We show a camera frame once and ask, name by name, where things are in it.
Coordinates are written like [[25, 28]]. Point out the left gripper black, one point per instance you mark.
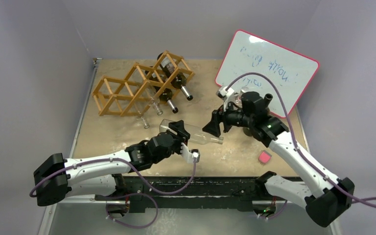
[[178, 127]]

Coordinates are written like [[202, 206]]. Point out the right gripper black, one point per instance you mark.
[[223, 120]]

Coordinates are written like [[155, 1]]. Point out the dark green wine bottle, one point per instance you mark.
[[266, 101]]

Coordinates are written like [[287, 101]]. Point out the olive green wine bottle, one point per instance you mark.
[[166, 95]]

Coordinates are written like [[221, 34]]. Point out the dark bottle beige label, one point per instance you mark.
[[177, 73]]

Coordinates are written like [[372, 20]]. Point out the clear bottle green label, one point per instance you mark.
[[243, 90]]

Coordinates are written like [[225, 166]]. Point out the clear square glass bottle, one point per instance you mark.
[[153, 101]]

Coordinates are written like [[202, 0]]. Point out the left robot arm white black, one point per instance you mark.
[[58, 178]]

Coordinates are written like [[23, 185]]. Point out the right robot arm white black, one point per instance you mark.
[[324, 196]]

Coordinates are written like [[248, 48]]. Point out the wooden lattice wine rack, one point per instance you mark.
[[115, 96]]

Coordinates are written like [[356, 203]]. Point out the pink eraser block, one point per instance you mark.
[[264, 157]]

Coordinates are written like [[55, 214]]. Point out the pink framed whiteboard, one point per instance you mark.
[[287, 73]]

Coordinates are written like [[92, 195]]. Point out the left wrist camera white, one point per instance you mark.
[[195, 155]]

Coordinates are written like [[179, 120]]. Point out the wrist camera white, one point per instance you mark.
[[195, 155], [229, 96]]

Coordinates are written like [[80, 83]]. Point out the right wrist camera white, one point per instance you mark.
[[229, 96]]

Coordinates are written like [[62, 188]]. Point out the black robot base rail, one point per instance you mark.
[[244, 194]]

